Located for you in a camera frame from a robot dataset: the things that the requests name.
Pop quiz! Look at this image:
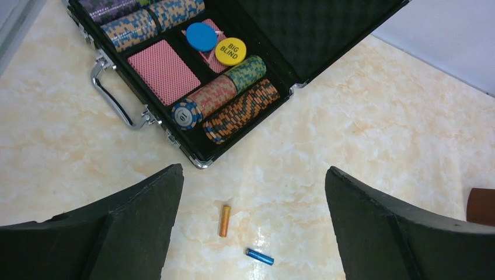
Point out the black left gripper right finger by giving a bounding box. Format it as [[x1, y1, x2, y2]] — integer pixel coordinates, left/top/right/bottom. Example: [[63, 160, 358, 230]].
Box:
[[325, 166, 494, 279]]

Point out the blue round dealer chip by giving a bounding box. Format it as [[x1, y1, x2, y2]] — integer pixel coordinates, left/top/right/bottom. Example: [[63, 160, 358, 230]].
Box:
[[186, 22, 218, 52]]

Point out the pink playing card deck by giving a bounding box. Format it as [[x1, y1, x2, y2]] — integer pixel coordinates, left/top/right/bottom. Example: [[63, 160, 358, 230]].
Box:
[[128, 40, 201, 106]]

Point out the orange AAA battery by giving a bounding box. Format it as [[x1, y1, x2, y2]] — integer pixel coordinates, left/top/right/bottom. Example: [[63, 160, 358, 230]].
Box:
[[219, 205, 231, 238]]

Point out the black poker chip case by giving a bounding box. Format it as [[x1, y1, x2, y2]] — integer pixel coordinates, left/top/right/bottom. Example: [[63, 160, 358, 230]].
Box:
[[64, 1, 406, 169]]

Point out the blue tan chip row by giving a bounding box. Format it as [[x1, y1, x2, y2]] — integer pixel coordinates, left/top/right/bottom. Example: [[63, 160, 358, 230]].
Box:
[[101, 0, 205, 52]]

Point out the purple chip row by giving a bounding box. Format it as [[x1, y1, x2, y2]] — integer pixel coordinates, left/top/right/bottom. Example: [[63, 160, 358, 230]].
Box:
[[79, 0, 140, 25]]

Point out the brown wooden metronome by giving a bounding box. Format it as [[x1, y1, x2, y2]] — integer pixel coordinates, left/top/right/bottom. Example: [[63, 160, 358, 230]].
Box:
[[466, 188, 494, 226]]

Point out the blue AAA battery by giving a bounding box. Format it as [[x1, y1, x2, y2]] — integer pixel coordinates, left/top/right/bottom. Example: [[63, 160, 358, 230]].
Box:
[[245, 248, 274, 266]]

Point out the yellow big blind chip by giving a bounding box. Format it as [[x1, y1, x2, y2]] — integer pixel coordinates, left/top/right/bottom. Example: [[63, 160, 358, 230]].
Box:
[[214, 37, 247, 66]]

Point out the red green chip row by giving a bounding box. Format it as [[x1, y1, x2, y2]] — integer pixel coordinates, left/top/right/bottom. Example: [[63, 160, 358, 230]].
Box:
[[171, 55, 267, 131]]

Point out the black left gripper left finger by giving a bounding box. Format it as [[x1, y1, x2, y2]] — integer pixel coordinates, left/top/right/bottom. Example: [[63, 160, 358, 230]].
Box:
[[1, 164, 184, 279]]

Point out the orange black chip row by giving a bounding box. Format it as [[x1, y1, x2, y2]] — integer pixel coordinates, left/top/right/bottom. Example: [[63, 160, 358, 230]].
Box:
[[203, 79, 280, 145]]

